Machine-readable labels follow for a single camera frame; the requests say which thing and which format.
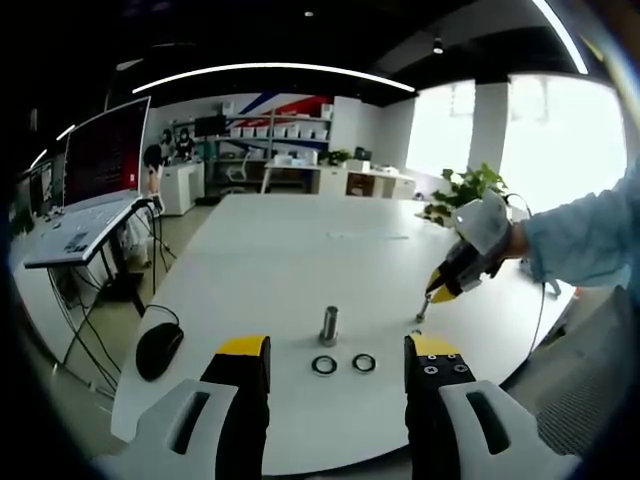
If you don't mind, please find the silver laptop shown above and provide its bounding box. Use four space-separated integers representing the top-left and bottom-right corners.
22 96 152 270

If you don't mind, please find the slim steel threaded stud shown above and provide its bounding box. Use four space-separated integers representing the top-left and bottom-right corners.
414 292 434 323

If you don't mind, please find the white desk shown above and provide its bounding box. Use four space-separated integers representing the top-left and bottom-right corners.
259 158 346 196

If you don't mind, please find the black mouse cable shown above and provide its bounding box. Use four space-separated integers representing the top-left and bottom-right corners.
143 303 182 329

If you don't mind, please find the person's right hand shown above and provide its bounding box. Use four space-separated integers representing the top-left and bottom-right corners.
505 222 531 264

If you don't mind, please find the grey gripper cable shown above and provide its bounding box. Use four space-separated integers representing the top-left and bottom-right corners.
502 192 549 354

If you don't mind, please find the metal shelving unit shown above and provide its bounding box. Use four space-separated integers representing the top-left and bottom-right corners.
202 102 335 194

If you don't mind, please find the black monitor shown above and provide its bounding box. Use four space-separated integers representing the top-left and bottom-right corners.
194 114 227 137

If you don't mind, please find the grey mesh chair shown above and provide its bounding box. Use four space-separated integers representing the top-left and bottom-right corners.
499 284 631 456

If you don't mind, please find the black computer mouse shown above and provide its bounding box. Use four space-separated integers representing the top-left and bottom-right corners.
135 322 184 384

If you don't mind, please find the low white cabinet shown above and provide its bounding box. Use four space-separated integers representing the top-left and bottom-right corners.
344 169 416 200

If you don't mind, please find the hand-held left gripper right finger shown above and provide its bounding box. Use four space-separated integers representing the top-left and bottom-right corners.
403 333 584 480

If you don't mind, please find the white office chair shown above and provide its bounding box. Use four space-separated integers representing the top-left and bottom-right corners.
227 149 254 184

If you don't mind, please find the row of white storage bins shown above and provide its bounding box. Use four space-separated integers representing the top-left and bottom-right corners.
229 124 331 142

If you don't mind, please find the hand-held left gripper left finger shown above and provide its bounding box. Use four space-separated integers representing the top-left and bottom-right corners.
92 334 274 480

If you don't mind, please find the thick steel threaded stud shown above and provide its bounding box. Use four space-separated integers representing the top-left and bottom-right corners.
319 305 341 348

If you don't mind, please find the linear ceiling light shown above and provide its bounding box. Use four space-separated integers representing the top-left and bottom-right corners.
132 62 417 95
532 0 589 75

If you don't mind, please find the large green plant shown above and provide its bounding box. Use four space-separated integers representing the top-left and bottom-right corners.
415 162 509 226

